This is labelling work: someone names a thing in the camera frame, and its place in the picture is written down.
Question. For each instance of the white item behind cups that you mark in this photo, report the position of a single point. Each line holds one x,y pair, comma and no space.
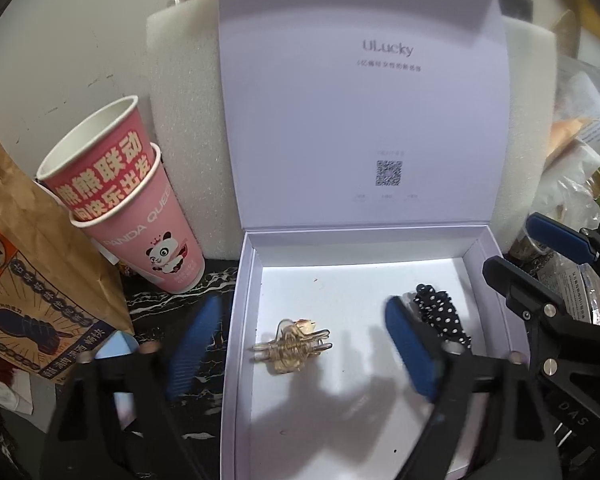
112,257

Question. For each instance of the pink panda paper cup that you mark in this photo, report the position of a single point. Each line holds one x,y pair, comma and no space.
150,230

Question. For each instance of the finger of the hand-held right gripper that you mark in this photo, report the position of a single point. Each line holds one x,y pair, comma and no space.
520,285
560,240

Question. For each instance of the black item behind lid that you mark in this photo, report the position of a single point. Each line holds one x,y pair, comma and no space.
515,5

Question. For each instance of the white foam sheet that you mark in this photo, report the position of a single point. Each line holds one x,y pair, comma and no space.
190,110

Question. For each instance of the white plastic bag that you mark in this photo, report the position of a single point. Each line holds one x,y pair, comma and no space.
570,180

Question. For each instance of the peach paper envelope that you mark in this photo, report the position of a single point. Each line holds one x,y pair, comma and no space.
570,135

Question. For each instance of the red pink paper cup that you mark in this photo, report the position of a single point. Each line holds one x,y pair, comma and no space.
100,180

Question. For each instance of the small glass jar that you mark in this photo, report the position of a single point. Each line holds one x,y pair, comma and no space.
525,246

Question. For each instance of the gold metal hair claw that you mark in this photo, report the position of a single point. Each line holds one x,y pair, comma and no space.
290,347

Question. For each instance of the white printed leaflet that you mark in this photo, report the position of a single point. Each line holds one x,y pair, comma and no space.
597,110

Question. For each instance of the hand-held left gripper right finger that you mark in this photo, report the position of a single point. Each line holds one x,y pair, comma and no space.
410,350

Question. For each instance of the white crumpled cloth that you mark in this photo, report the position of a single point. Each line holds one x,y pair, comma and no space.
5,395

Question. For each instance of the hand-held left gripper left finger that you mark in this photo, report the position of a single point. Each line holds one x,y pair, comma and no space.
195,345

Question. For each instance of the lavender gift box with lid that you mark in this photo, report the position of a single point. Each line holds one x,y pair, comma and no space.
355,110

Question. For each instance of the black polka dot scrunchie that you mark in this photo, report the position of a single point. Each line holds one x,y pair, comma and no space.
442,312

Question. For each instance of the brown printed paper bag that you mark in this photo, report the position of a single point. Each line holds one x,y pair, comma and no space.
40,240

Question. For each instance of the small wrapped candy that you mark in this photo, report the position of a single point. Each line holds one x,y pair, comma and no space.
126,270

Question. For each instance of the leaflet in clear bag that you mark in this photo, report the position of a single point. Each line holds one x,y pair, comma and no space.
590,285

